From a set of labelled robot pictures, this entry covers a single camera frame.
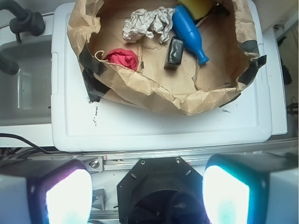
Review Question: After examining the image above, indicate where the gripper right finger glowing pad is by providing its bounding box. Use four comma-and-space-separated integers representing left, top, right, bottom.
202, 153, 299, 224

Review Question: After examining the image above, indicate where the brown paper bag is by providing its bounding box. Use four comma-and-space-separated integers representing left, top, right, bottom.
67, 0, 265, 115

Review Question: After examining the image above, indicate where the small black box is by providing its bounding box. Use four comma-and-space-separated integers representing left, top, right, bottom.
164, 36, 185, 70

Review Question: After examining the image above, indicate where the blue plastic bottle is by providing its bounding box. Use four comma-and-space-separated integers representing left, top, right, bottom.
172, 5, 209, 64

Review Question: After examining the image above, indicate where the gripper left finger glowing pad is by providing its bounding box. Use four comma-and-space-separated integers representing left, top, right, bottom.
0, 159, 93, 224

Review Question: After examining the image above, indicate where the yellow sponge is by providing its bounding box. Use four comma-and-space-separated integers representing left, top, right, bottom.
178, 0, 214, 21

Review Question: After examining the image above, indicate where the aluminium rail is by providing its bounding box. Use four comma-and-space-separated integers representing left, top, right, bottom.
0, 137, 299, 173

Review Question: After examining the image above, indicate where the white plastic lid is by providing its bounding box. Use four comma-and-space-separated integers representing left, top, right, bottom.
51, 3, 272, 152

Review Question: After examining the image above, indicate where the crumpled red cloth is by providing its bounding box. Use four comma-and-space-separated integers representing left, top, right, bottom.
104, 48, 138, 71

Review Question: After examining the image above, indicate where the black octagonal mount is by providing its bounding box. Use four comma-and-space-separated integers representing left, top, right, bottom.
117, 157, 209, 224

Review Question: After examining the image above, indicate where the black cable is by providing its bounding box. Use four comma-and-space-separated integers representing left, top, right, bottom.
0, 133, 59, 155

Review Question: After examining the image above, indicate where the crumpled white paper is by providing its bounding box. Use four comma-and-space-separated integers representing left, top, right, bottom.
122, 7, 175, 44

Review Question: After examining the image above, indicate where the clear plastic bin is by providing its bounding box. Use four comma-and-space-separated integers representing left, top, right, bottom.
0, 35, 52, 126

